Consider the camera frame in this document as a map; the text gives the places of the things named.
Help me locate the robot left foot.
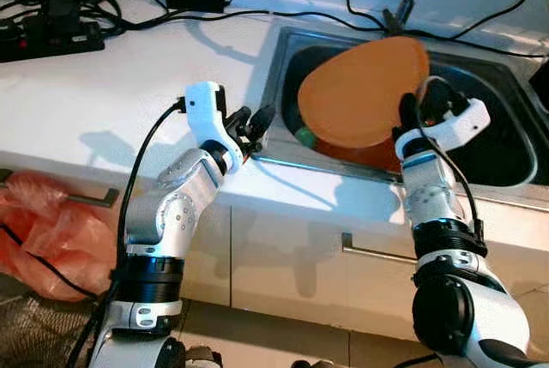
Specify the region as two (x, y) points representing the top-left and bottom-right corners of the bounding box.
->
(183, 345), (226, 368)

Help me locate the red plastic bag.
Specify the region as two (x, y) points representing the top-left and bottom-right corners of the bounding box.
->
(0, 172), (122, 304)

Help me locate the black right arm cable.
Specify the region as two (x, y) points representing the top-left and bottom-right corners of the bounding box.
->
(419, 75), (488, 256)

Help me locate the orange plate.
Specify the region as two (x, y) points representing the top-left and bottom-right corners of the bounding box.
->
(296, 35), (431, 151)

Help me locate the white kitchen cabinet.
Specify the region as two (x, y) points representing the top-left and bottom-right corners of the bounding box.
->
(0, 149), (549, 365)

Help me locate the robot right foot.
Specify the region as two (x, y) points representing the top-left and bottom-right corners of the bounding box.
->
(292, 359), (337, 368)

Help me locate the stainless steel sink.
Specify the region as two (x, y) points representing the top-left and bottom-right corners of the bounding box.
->
(260, 27), (549, 190)

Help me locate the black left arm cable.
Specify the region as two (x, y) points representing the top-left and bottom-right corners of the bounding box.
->
(65, 99), (186, 368)

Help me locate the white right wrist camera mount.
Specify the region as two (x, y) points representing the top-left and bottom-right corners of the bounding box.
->
(393, 98), (492, 161)

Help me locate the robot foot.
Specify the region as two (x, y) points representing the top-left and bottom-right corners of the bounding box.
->
(183, 345), (226, 368)
(292, 359), (337, 368)

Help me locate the orange bowl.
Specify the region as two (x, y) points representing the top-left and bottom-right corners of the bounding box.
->
(322, 132), (406, 173)

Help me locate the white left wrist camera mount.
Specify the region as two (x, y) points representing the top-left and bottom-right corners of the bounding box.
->
(182, 81), (245, 157)

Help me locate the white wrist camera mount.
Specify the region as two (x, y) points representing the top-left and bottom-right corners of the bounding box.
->
(182, 81), (245, 157)
(393, 98), (492, 161)

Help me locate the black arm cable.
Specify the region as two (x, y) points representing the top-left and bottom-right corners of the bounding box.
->
(65, 99), (186, 368)
(419, 75), (488, 256)

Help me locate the black power strip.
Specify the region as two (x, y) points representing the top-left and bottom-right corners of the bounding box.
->
(0, 16), (106, 65)

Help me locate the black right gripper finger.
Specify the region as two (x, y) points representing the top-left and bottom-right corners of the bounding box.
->
(398, 92), (423, 136)

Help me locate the green plate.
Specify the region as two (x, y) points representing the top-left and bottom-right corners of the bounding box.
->
(294, 125), (318, 149)

